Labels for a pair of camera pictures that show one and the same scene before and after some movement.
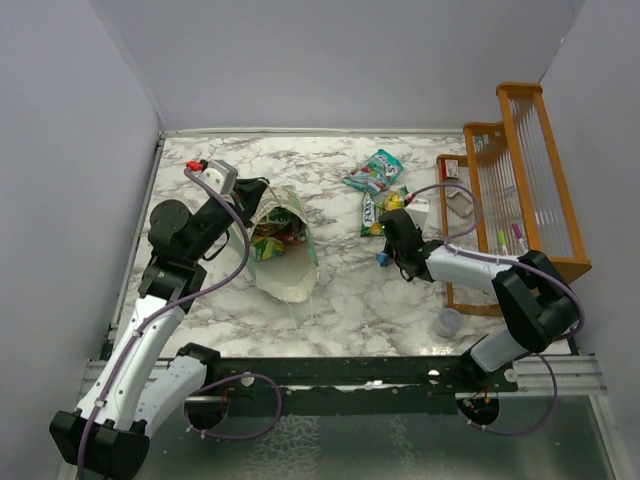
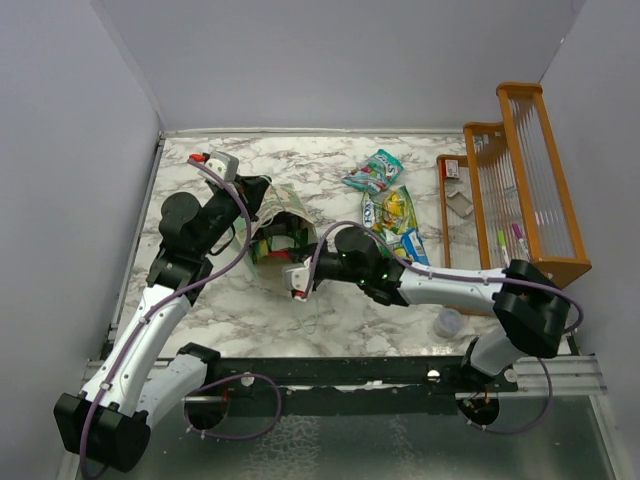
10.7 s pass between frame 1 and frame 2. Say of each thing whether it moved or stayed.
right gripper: moved
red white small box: stayed
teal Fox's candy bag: stayed
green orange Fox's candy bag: moved
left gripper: stayed
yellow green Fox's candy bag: stayed
